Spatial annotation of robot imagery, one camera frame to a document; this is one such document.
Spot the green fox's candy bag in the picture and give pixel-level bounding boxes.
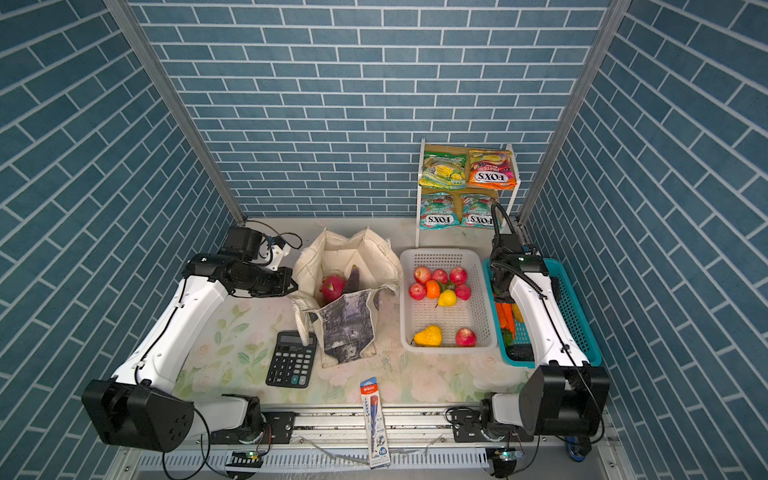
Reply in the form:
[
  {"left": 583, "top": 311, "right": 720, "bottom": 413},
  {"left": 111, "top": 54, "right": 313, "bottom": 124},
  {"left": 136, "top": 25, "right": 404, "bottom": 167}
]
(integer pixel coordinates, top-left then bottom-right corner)
[
  {"left": 461, "top": 194, "right": 497, "bottom": 228},
  {"left": 419, "top": 192, "right": 459, "bottom": 230}
]

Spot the green Fox's candy bag left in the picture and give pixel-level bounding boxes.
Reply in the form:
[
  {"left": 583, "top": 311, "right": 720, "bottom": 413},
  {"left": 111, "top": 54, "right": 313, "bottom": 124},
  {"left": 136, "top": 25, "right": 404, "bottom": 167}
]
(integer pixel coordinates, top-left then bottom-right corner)
[{"left": 419, "top": 192, "right": 459, "bottom": 230}]

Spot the white wire shelf rack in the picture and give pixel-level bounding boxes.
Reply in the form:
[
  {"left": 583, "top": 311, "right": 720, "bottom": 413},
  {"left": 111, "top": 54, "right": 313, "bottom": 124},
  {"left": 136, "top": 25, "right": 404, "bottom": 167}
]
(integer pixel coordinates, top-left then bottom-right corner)
[{"left": 414, "top": 138, "right": 522, "bottom": 248}]

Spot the small orange tangerine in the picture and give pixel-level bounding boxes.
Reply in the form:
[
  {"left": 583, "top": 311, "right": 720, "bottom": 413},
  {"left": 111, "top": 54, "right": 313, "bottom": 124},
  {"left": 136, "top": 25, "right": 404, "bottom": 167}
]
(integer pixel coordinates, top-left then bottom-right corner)
[{"left": 425, "top": 279, "right": 442, "bottom": 299}]

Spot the teal plastic vegetable basket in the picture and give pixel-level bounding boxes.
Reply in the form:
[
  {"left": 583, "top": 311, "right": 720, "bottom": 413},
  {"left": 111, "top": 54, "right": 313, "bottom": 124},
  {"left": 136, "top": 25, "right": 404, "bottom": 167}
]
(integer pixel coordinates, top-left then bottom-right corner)
[{"left": 491, "top": 258, "right": 602, "bottom": 369}]

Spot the green yellow candy bag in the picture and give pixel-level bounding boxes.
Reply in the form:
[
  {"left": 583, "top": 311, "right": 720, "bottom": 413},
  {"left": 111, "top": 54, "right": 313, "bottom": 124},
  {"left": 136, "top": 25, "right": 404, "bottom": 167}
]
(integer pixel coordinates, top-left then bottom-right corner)
[{"left": 419, "top": 151, "right": 467, "bottom": 190}]

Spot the black desk calculator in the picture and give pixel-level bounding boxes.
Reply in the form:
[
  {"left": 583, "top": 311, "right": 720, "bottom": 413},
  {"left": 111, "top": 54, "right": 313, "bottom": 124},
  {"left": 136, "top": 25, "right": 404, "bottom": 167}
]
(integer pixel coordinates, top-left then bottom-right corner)
[{"left": 266, "top": 330, "right": 318, "bottom": 389}]

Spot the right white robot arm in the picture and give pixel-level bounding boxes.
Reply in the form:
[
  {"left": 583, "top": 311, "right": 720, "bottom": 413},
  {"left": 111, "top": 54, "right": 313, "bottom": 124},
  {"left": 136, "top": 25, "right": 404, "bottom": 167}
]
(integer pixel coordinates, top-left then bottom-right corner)
[{"left": 481, "top": 233, "right": 611, "bottom": 450}]

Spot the yellow lemon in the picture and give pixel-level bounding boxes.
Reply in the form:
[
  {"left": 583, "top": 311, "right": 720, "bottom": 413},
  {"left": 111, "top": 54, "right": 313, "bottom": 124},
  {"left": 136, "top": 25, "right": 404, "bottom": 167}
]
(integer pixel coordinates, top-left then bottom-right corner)
[{"left": 437, "top": 290, "right": 458, "bottom": 308}]

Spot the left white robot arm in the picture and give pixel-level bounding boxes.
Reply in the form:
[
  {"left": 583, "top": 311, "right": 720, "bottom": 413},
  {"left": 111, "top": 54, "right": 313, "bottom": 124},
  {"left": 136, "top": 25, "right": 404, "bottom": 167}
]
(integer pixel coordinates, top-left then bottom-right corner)
[{"left": 81, "top": 253, "right": 298, "bottom": 453}]

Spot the white plastic fruit basket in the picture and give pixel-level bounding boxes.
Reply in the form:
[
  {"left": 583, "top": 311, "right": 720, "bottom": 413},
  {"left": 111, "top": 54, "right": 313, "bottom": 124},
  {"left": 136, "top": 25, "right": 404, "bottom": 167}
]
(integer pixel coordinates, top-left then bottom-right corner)
[{"left": 400, "top": 248, "right": 498, "bottom": 354}]

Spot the yellow pear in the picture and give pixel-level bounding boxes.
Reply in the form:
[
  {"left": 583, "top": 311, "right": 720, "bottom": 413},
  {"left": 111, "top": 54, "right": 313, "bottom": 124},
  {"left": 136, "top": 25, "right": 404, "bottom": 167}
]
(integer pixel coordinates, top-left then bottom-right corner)
[{"left": 413, "top": 325, "right": 443, "bottom": 347}]

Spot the purple eggplant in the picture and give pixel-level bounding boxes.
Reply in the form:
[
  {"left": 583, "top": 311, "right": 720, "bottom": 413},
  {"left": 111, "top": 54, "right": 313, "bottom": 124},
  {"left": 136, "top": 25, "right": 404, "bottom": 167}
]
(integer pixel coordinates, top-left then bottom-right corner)
[{"left": 343, "top": 265, "right": 360, "bottom": 294}]

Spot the blue utility knife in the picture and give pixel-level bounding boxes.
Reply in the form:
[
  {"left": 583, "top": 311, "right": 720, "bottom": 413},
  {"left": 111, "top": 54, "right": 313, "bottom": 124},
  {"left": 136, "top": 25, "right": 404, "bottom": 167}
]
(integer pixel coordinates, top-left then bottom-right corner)
[{"left": 565, "top": 437, "right": 591, "bottom": 462}]

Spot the orange Fox's candy bag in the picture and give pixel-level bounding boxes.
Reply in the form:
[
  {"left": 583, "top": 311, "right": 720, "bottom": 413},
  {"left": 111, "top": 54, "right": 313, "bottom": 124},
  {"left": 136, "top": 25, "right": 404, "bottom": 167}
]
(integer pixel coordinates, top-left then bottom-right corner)
[{"left": 467, "top": 149, "right": 517, "bottom": 190}]

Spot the red apple centre low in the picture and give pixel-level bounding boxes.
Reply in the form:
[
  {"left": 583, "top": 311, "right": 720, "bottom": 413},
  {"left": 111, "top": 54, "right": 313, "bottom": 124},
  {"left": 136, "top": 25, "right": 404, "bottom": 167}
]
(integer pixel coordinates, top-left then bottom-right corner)
[{"left": 431, "top": 269, "right": 449, "bottom": 284}]

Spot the pink dragon fruit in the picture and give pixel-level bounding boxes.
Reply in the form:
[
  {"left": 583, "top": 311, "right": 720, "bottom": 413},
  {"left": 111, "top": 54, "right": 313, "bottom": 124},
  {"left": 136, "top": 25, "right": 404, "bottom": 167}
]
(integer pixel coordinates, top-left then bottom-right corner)
[{"left": 319, "top": 274, "right": 346, "bottom": 304}]

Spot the orange carrot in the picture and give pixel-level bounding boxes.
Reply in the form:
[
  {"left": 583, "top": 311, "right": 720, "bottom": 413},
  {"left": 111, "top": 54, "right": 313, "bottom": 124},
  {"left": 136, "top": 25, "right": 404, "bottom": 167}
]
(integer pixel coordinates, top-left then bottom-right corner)
[{"left": 495, "top": 303, "right": 516, "bottom": 336}]

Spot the green Fox's candy bag right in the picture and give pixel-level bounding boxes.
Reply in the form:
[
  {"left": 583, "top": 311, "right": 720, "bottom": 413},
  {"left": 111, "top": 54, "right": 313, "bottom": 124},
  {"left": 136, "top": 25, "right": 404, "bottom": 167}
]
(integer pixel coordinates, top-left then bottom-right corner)
[{"left": 461, "top": 194, "right": 497, "bottom": 228}]

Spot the packaged pen blister pack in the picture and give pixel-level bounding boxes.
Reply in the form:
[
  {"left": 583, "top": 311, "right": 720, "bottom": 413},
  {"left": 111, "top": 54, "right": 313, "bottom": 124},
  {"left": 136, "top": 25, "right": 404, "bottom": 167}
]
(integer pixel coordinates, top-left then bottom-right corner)
[{"left": 360, "top": 377, "right": 391, "bottom": 469}]

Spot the beige canvas tote bag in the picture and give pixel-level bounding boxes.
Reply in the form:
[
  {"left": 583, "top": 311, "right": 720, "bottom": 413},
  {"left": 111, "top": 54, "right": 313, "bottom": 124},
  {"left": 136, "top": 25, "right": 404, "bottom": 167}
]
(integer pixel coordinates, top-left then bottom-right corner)
[{"left": 289, "top": 228, "right": 403, "bottom": 368}]

